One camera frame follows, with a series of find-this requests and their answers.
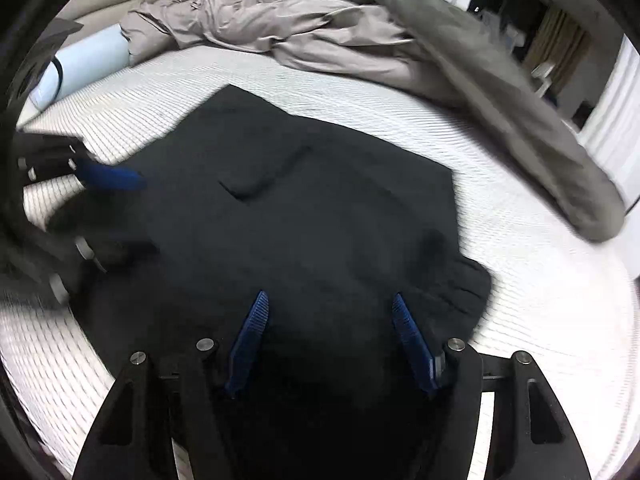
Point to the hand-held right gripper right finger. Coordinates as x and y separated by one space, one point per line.
412 345

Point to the light grey crumpled blanket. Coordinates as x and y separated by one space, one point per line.
300 25

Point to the beige curtain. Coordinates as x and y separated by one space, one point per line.
555 45

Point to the white chair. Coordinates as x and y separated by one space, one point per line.
544 77

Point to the white honeycomb bed mat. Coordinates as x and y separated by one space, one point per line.
550 310

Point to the light blue pillow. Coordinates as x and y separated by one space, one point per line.
90 60

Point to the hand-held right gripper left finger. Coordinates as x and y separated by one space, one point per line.
247 345

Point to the black pants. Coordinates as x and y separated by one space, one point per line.
325 220

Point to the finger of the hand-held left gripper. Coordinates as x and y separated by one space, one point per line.
110 179
100 255

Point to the dark grey duvet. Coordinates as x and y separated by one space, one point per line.
500 110

